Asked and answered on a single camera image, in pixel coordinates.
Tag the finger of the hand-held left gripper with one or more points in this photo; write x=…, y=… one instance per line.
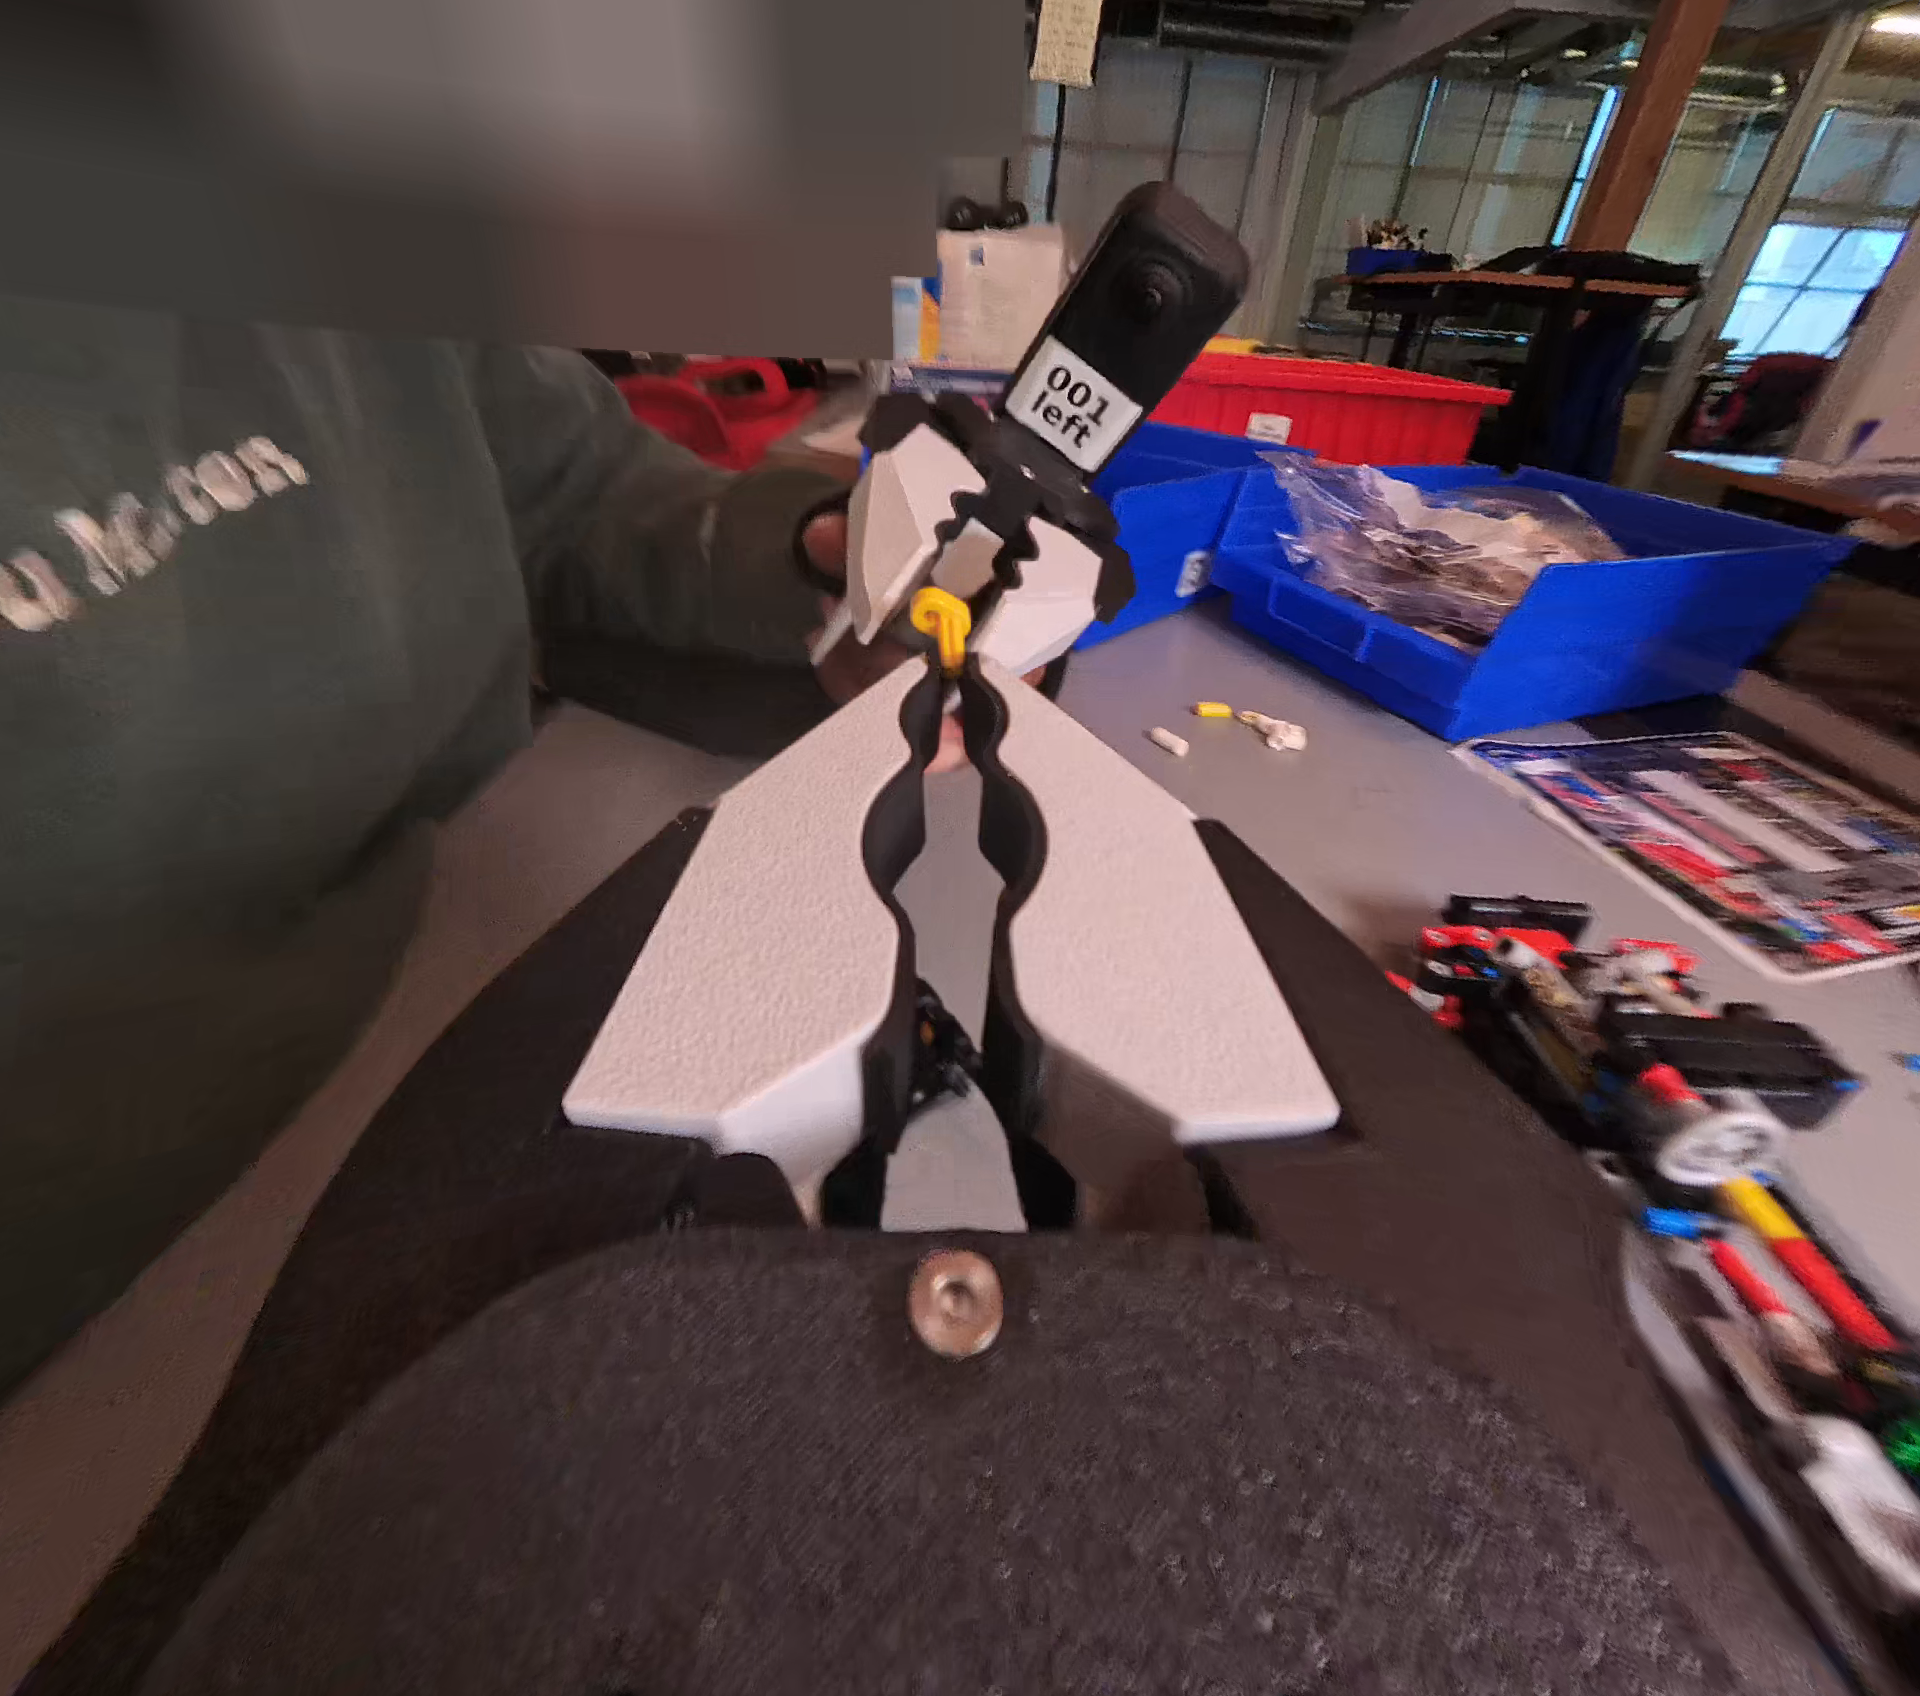
x=1035, y=601
x=892, y=526

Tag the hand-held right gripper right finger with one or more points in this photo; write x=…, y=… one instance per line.
x=1170, y=977

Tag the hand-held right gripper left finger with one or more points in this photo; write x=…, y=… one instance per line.
x=735, y=977

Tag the yellow lego pin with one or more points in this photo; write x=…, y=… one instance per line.
x=939, y=624

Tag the person's left forearm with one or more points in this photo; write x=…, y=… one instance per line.
x=660, y=556

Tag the white lego bush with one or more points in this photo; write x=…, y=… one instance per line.
x=1169, y=742

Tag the plastic bag of lego parts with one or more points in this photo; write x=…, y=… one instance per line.
x=1425, y=541

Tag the lego car chassis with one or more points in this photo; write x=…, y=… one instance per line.
x=1695, y=1127

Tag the person's left hand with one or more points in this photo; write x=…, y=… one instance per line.
x=829, y=548

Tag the blue bin with white label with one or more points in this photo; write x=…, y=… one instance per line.
x=1155, y=556

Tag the white blue carton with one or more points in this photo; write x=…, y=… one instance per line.
x=1002, y=294

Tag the nitrile gloves box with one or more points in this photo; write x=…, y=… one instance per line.
x=915, y=319

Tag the red basket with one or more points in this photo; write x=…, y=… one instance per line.
x=720, y=406

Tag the red storage bin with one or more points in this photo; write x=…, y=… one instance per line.
x=1351, y=415

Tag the blue pen holder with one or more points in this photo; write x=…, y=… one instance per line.
x=1394, y=258

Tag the white paper sign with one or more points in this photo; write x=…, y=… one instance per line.
x=1068, y=25

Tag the wooden desk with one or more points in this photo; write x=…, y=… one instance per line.
x=1500, y=287

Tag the large blue storage bin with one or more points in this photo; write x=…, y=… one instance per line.
x=1575, y=661

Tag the colourful instruction booklet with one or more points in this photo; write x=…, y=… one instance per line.
x=1711, y=840

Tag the person's green sweatshirt torso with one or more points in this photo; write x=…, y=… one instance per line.
x=225, y=677

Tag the wooden pillar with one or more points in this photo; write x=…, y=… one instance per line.
x=1695, y=17

